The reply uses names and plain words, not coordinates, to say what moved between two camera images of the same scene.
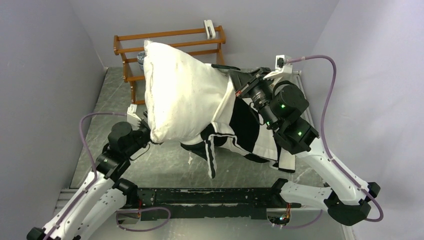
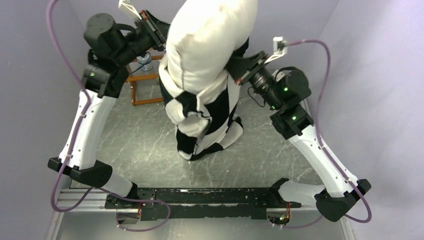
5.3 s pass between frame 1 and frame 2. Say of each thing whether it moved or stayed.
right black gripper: moved
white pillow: moved
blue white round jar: stayed
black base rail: stayed
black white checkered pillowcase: moved
